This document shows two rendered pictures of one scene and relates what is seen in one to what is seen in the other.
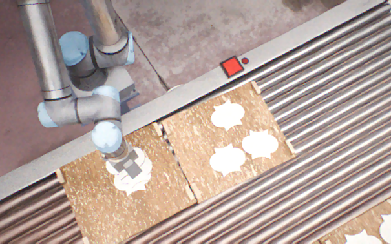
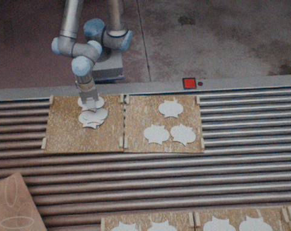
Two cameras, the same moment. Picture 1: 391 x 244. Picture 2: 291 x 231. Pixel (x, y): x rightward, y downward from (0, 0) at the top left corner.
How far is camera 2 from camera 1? 0.52 m
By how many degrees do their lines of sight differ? 16
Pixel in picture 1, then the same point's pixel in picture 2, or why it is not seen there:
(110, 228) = (62, 142)
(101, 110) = (85, 52)
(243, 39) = not seen: hidden behind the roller
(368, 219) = (235, 215)
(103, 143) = (76, 66)
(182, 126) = (138, 103)
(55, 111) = (61, 43)
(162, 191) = (105, 135)
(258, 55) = (210, 83)
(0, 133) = not seen: hidden behind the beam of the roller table
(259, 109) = (194, 113)
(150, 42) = (158, 73)
